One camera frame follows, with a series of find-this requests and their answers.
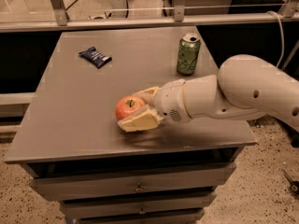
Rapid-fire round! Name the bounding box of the red apple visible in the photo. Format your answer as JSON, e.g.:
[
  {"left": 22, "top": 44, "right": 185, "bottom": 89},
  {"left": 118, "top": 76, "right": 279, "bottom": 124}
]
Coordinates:
[{"left": 115, "top": 95, "right": 145, "bottom": 120}]

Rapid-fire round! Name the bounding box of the dark blue snack packet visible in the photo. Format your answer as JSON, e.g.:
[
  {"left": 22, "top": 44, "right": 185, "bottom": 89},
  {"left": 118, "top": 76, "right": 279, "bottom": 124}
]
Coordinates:
[{"left": 78, "top": 47, "right": 112, "bottom": 69}]

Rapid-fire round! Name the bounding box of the grey drawer cabinet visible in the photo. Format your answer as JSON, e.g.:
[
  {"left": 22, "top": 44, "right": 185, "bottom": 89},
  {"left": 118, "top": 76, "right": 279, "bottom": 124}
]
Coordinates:
[{"left": 4, "top": 26, "right": 258, "bottom": 224}]

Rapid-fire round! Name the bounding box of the middle grey drawer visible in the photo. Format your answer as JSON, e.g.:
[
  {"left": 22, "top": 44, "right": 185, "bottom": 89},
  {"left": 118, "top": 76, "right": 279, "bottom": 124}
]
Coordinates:
[{"left": 61, "top": 191, "right": 216, "bottom": 218}]

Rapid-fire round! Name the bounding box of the metal railing frame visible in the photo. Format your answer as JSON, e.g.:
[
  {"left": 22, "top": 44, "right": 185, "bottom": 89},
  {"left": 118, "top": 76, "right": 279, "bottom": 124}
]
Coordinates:
[{"left": 0, "top": 0, "right": 298, "bottom": 32}]

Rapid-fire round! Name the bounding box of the green soda can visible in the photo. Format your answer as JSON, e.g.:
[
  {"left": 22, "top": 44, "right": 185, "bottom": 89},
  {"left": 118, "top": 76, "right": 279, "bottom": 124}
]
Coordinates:
[{"left": 177, "top": 33, "right": 201, "bottom": 76}]

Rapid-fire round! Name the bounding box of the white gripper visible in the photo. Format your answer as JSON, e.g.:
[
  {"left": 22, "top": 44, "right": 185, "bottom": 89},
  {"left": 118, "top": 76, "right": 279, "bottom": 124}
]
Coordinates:
[{"left": 118, "top": 79, "right": 191, "bottom": 133}]

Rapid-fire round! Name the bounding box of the grey drawer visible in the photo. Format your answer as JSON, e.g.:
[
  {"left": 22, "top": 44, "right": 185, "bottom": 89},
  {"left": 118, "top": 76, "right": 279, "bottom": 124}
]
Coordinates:
[
  {"left": 61, "top": 191, "right": 216, "bottom": 218},
  {"left": 30, "top": 162, "right": 236, "bottom": 201},
  {"left": 79, "top": 209, "right": 205, "bottom": 224}
]

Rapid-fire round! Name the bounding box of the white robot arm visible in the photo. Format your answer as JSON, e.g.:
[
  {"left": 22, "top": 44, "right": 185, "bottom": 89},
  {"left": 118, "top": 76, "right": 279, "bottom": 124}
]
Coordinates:
[{"left": 118, "top": 55, "right": 299, "bottom": 132}]

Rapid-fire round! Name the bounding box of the top grey drawer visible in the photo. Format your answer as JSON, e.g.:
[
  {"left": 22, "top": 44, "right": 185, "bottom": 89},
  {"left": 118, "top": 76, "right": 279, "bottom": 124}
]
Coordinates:
[{"left": 30, "top": 162, "right": 236, "bottom": 201}]

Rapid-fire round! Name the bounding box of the bottom grey drawer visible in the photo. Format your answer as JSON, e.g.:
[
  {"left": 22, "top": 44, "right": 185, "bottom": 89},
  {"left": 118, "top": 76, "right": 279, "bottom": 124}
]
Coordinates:
[{"left": 79, "top": 209, "right": 205, "bottom": 224}]

